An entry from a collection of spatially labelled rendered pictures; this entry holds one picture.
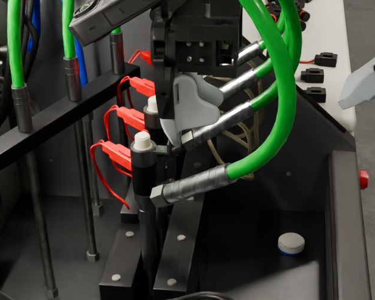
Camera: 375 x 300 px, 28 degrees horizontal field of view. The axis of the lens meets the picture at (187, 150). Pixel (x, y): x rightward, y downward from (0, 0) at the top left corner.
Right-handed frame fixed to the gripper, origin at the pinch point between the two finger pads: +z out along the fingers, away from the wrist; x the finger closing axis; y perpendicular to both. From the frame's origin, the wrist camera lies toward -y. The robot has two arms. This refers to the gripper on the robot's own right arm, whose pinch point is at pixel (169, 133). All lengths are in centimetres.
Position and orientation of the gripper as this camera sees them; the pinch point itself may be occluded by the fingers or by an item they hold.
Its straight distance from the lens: 78.1
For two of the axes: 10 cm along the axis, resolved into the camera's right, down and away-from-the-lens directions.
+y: 9.9, 0.5, -1.2
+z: 0.3, 8.4, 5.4
